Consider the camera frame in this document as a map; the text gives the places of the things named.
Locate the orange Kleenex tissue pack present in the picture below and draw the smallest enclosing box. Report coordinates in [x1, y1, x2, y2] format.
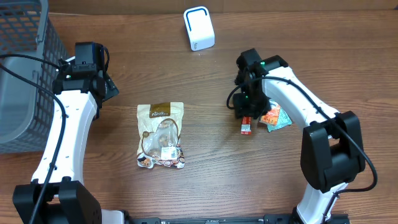
[259, 105, 280, 126]

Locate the brown white snack bag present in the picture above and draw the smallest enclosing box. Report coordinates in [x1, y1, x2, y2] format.
[137, 102, 185, 169]

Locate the grey plastic mesh basket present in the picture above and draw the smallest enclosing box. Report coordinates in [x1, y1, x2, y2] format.
[1, 0, 69, 153]

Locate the teal wet wipes pack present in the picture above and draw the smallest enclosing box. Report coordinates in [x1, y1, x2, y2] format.
[267, 100, 292, 132]

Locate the red snack stick packet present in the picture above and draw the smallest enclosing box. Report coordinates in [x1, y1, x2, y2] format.
[241, 116, 252, 135]

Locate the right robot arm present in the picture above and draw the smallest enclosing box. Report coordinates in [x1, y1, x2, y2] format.
[227, 49, 365, 223]

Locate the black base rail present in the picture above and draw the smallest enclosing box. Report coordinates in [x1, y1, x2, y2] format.
[124, 213, 351, 224]

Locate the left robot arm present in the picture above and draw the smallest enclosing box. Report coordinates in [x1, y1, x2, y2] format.
[12, 42, 129, 223]

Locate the white barcode scanner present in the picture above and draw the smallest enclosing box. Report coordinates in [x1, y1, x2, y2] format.
[183, 6, 215, 51]

